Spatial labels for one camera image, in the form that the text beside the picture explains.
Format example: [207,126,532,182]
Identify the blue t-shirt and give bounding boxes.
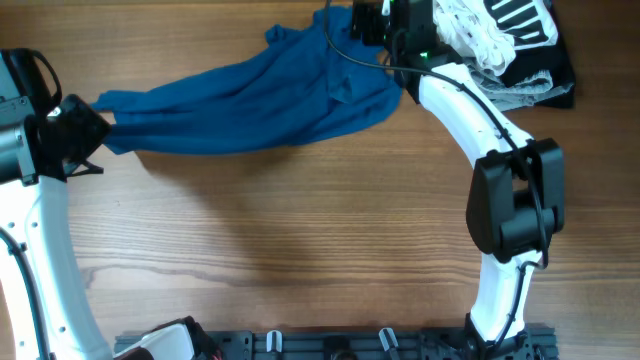
[92,6,402,155]

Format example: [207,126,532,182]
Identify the white patterned folded garment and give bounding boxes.
[433,0,516,76]

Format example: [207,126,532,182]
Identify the black folded garment white stripes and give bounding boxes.
[484,0,576,109]

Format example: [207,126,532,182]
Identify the black right camera cable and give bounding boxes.
[322,0,551,351]

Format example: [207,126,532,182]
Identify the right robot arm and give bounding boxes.
[351,1,564,359]

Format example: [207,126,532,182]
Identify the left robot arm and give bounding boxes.
[1,48,221,359]

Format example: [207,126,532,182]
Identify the black camera cable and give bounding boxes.
[322,0,551,351]
[0,224,51,360]

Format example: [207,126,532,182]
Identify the black left camera cable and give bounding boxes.
[0,224,51,360]

